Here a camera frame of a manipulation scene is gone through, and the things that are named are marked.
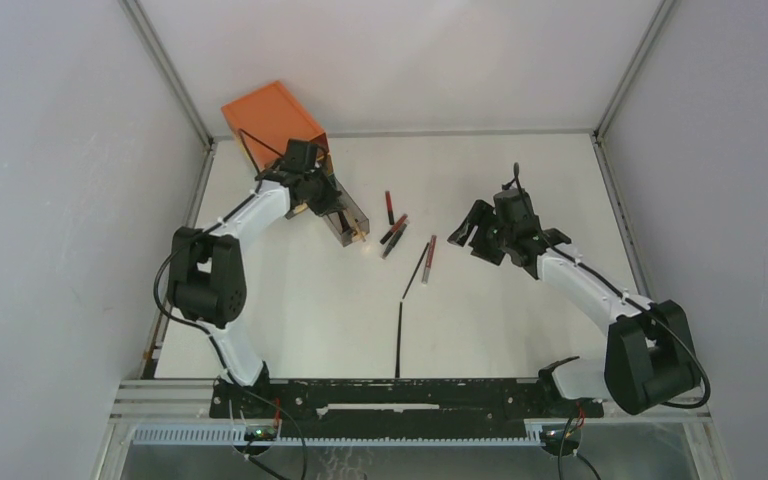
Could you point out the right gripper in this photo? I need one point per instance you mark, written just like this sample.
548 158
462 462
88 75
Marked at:
460 236

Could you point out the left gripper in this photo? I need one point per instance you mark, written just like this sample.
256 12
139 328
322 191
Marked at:
329 204

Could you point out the red lipstick silver end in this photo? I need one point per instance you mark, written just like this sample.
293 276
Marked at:
429 260

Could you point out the black powder brush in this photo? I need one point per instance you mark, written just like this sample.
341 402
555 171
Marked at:
343 227

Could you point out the orange yellow blue drawer box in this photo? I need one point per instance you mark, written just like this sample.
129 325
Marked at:
262 122

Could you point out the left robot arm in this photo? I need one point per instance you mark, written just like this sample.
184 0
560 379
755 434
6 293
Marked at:
206 284

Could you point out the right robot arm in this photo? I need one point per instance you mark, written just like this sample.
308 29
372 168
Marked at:
649 357

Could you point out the dark green makeup pen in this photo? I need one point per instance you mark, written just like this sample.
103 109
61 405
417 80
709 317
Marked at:
392 242

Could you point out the thin black eyeliner brush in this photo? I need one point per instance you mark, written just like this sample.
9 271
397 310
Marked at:
420 262

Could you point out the orange lip gloss black cap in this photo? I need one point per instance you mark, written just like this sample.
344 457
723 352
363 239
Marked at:
393 229

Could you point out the red lip gloss black cap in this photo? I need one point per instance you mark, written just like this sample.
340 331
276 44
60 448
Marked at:
390 209

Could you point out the long thin black brush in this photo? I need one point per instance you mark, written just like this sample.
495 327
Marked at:
397 368

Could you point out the aluminium frame rail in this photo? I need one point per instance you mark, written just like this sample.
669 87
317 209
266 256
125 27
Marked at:
152 43

